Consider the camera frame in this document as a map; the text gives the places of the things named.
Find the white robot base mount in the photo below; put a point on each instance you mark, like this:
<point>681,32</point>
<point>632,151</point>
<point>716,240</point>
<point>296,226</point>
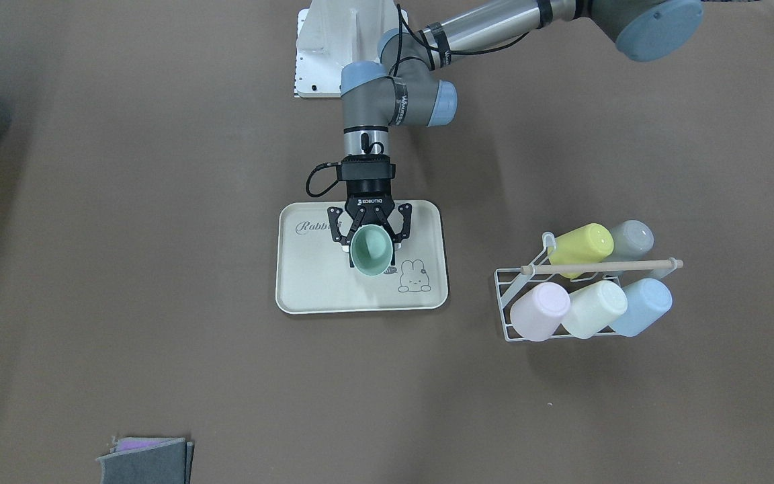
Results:
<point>333,34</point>

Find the blue plastic cup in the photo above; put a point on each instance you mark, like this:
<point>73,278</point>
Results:
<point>648,300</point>

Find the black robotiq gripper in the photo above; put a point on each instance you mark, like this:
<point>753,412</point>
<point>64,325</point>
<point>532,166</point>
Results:
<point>369,195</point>

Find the white wire cup rack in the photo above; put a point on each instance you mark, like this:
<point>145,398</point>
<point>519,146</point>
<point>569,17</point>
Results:
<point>511,283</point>

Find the green plastic cup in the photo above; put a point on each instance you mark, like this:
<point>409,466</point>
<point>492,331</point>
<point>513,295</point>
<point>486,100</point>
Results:
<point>371,250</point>

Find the grey plastic cup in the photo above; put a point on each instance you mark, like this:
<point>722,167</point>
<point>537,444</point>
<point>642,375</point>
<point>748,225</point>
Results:
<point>631,241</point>

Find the grey folded cloth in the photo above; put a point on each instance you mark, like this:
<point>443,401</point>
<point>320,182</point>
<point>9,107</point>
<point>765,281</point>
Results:
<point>147,460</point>

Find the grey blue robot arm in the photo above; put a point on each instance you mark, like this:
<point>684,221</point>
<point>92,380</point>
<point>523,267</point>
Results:
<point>399,89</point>

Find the pink plastic cup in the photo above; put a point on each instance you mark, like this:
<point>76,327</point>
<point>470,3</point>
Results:
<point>539,312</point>

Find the cream rabbit tray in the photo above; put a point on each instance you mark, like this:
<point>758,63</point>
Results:
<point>314,274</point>

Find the cream plastic cup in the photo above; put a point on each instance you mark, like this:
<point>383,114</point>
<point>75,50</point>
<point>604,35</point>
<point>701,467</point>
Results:
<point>593,308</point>

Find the yellow plastic cup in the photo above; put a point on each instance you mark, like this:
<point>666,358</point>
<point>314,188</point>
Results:
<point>586,245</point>

